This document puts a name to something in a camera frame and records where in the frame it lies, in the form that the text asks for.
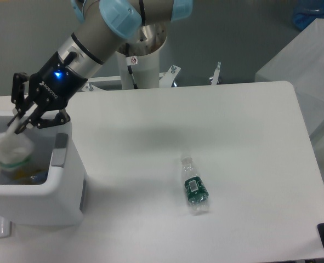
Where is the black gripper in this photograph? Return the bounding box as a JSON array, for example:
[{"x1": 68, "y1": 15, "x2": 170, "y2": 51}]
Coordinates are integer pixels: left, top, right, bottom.
[{"x1": 8, "y1": 52, "x2": 87, "y2": 134}]

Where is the white plastic wrapper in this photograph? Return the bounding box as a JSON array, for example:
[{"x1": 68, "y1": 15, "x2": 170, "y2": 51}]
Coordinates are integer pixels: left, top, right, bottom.
[{"x1": 0, "y1": 117, "x2": 35, "y2": 173}]

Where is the clear bottle with green label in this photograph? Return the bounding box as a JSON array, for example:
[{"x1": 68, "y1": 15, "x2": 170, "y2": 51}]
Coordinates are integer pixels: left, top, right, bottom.
[{"x1": 180, "y1": 155, "x2": 209, "y2": 215}]

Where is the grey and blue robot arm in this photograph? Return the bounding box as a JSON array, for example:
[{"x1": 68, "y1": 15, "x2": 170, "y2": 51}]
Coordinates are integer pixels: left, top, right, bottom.
[{"x1": 8, "y1": 1, "x2": 193, "y2": 134}]

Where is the white trash can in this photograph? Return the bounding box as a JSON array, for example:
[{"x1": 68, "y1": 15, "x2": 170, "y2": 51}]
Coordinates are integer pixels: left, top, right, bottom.
[{"x1": 0, "y1": 123, "x2": 87, "y2": 226}]

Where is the blue plastic bag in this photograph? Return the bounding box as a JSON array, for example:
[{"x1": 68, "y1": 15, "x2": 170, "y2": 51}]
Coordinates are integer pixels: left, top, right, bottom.
[{"x1": 292, "y1": 1, "x2": 324, "y2": 31}]

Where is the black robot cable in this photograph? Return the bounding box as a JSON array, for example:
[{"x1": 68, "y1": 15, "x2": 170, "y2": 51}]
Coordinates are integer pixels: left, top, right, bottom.
[{"x1": 124, "y1": 42, "x2": 139, "y2": 90}]

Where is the white clamp bracket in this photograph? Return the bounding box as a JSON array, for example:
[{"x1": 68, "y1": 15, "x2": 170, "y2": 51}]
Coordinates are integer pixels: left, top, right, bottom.
[{"x1": 209, "y1": 61, "x2": 221, "y2": 85}]

